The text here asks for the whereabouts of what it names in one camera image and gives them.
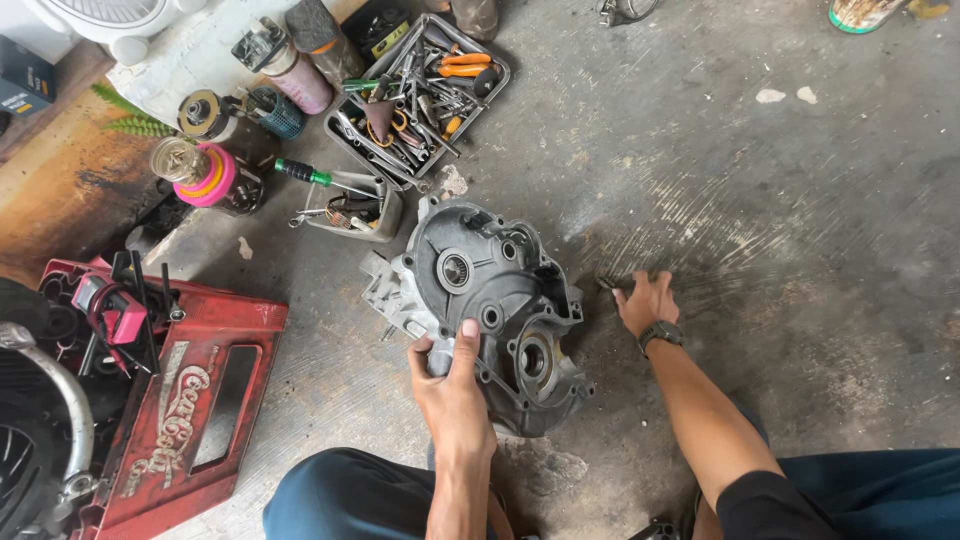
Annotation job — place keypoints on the white scrap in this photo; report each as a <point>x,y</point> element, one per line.
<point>807,94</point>
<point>770,96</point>

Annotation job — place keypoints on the person's blue trousers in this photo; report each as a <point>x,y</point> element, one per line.
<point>352,495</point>

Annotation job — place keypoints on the grey metal engine crankcase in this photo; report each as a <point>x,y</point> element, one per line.
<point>495,285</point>

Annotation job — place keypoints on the black box with yellow label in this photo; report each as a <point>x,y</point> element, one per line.
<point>379,30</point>

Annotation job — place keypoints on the red plastic bottle crate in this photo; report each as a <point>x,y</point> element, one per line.
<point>187,420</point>

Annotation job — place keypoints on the small metal bolt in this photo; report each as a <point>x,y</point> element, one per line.
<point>387,332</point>

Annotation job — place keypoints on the black wrist watch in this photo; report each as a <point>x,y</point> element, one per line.
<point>660,334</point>

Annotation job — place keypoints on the person's black sleeve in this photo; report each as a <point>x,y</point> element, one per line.
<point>772,510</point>

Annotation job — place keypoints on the jar with pink rings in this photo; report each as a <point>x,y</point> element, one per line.
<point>206,180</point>

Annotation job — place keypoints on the small grey parts tray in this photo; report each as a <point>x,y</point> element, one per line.
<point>352,214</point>

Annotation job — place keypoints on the person's right hand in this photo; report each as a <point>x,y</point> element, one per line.
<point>651,307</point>

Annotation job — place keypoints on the pink spray can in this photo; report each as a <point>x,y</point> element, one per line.
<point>296,75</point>

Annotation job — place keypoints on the teal mesh basket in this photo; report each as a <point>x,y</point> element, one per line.
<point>279,112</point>

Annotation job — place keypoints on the dark jar with metal lid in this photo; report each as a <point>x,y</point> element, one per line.
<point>210,120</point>

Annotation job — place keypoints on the green fern leaves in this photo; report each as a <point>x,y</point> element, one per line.
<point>135,124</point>

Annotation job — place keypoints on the small dark metal part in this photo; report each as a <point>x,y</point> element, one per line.
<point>606,283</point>

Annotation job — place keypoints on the red multimeter with leads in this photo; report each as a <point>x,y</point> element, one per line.
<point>112,307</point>

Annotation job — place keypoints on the grey cylinder with orange band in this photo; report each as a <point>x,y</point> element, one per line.
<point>322,37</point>

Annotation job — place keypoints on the black sandal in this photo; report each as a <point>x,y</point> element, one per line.
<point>658,531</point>

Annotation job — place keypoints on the person's left hand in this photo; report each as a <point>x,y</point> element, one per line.
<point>454,405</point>

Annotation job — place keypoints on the grey tray of hand tools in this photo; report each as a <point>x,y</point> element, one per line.
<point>416,101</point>

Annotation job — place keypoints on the black cardboard box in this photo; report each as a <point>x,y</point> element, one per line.
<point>24,79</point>

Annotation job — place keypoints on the white fan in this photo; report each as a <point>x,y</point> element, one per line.
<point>124,22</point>

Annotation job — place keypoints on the green-rimmed paint can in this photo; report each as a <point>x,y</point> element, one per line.
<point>862,13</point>

